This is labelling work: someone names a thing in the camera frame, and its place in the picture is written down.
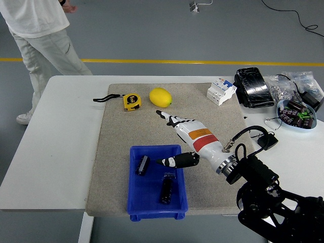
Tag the green small parts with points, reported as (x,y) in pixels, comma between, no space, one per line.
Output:
(303,115)

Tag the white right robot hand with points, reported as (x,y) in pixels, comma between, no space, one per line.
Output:
(202,139)

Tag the small black adapter box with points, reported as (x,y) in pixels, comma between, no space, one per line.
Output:
(272,141)

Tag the white table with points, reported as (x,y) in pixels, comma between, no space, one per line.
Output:
(63,139)

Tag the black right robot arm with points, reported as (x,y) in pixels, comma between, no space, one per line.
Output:
(258,172)

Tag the grey-brown mat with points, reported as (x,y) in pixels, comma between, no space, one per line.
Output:
(126,131)

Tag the person's hand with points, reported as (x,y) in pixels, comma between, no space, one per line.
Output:
(69,8)

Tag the clear bag of metal nuts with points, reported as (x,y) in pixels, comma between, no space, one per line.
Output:
(279,89)

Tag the white table leg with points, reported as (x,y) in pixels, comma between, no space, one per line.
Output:
(85,227)

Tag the light blue bowl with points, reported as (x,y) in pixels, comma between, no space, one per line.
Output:
(283,124)

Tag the yellow tape measure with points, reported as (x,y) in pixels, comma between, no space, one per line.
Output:
(131,101)

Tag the small metal screws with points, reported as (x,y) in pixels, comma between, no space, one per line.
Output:
(169,175)

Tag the large black power adapter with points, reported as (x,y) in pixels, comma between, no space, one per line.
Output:
(310,100)

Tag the silver floor socket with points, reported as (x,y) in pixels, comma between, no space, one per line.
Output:
(194,7)

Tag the yellow lemon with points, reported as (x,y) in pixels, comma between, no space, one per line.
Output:
(160,97)

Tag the black wrapped device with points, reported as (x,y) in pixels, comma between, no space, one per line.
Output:
(254,87)

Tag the white circuit breaker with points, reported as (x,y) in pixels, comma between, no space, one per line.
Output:
(220,92)

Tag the blue plastic box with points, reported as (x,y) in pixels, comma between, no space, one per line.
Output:
(146,195)

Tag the clear bag of blue parts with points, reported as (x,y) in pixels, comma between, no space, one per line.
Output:
(307,81)

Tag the person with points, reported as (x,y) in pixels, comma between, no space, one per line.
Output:
(38,38)

